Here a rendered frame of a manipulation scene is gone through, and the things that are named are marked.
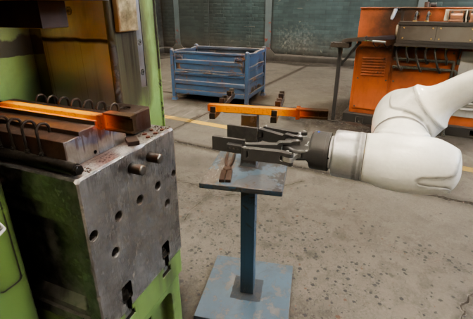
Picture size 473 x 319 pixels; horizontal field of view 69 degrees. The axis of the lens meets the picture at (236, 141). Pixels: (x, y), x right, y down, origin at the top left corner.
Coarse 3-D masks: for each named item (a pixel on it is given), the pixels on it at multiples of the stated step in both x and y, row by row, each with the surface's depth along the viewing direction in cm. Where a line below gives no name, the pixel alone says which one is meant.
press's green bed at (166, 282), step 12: (180, 252) 122; (168, 264) 115; (180, 264) 123; (156, 276) 109; (168, 276) 116; (156, 288) 110; (168, 288) 118; (144, 300) 104; (156, 300) 111; (168, 300) 123; (180, 300) 128; (48, 312) 97; (132, 312) 100; (144, 312) 105; (156, 312) 122; (168, 312) 125; (180, 312) 129
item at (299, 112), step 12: (216, 108) 119; (228, 108) 118; (240, 108) 117; (252, 108) 116; (264, 108) 115; (276, 108) 115; (288, 108) 115; (300, 108) 113; (312, 108) 113; (324, 108) 113
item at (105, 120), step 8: (0, 104) 96; (8, 104) 95; (16, 104) 94; (24, 104) 94; (32, 104) 94; (40, 104) 94; (48, 112) 90; (56, 112) 88; (64, 112) 87; (72, 112) 87; (80, 112) 87; (88, 112) 87; (96, 112) 87; (104, 112) 83; (112, 112) 83; (120, 112) 83; (96, 120) 83; (104, 120) 84; (112, 120) 83; (120, 120) 82; (128, 120) 81; (104, 128) 84; (112, 128) 84; (120, 128) 83; (128, 128) 82; (136, 128) 83
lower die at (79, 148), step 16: (0, 112) 93; (16, 112) 93; (32, 112) 90; (0, 128) 84; (16, 128) 84; (32, 128) 84; (64, 128) 81; (80, 128) 81; (96, 128) 84; (16, 144) 82; (32, 144) 79; (48, 144) 77; (64, 144) 75; (80, 144) 80; (96, 144) 84; (112, 144) 90; (64, 160) 77; (80, 160) 80
